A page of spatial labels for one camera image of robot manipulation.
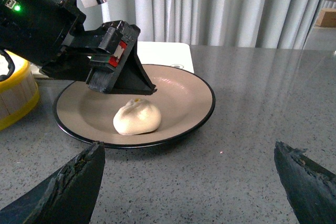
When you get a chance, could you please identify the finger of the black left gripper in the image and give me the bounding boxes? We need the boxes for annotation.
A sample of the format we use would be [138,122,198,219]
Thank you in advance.
[113,44,157,95]

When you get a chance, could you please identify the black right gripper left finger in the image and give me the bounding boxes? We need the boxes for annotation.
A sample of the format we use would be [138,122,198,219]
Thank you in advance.
[1,142,105,223]

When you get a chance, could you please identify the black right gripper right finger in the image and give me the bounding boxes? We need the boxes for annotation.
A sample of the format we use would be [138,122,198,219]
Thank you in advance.
[274,142,335,223]

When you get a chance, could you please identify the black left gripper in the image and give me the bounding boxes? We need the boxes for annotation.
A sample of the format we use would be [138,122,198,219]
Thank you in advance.
[1,0,140,94]

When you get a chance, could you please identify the white steamed bun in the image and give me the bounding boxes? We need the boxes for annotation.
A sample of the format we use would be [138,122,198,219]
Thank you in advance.
[113,98,162,135]

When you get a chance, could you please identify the beige plate with black rim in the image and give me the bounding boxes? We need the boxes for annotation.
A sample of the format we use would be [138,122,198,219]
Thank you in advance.
[53,65,216,149]

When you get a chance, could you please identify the white rectangular tray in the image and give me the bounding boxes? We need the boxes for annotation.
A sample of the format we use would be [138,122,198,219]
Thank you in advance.
[137,41,194,73]

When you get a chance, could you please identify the yellow-rimmed wooden steamer basket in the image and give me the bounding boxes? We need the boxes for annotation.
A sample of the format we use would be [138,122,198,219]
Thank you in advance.
[1,52,39,130]

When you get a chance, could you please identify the grey pleated curtain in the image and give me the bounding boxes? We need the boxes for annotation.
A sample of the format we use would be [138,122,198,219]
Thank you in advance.
[23,0,336,50]

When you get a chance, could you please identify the cardboard box in background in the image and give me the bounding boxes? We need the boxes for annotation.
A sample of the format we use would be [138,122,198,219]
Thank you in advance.
[316,8,336,28]

